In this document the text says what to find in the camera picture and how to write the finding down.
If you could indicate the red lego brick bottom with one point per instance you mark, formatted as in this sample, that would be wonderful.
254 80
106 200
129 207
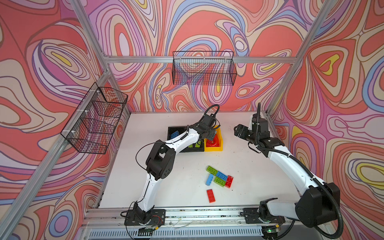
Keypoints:
211 196

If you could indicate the red lego brick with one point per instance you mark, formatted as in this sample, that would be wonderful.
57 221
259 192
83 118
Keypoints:
229 182
211 196

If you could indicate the yellow plastic bin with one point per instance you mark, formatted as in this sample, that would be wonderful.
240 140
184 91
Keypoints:
219 149

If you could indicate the aluminium front rail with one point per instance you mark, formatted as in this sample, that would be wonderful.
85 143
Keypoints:
191 223

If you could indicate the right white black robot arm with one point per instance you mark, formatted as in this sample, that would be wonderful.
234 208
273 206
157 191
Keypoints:
319 203

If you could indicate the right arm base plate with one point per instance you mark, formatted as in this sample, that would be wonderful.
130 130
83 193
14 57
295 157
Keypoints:
255 216

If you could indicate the black wire basket left wall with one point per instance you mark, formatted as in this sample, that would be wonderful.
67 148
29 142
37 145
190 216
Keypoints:
100 112

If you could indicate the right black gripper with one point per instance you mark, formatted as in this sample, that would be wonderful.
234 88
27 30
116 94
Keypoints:
245 129

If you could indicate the red lego arch piece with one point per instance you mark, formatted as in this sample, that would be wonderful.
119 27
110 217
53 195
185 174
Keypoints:
215 143

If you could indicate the black wire basket back wall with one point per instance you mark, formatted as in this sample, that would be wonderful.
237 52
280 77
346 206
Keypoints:
208 68

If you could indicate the black wire basket wall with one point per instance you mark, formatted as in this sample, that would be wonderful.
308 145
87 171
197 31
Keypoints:
208 68
100 112

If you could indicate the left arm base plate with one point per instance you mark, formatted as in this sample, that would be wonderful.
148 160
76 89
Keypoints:
154 217

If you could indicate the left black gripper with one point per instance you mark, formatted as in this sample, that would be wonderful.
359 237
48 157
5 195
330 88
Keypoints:
212 134

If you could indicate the middle black plastic bin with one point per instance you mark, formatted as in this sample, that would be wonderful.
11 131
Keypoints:
194 149

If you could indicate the black plastic bin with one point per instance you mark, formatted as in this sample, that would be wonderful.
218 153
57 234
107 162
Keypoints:
183 132
194 149

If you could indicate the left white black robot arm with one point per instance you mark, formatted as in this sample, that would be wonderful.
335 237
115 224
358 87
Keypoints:
161 158

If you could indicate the blue lego brick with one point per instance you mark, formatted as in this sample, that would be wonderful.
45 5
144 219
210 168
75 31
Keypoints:
174 134
222 176
210 179

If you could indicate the left black plastic bin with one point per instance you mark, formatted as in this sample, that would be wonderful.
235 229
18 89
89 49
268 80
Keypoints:
183 132

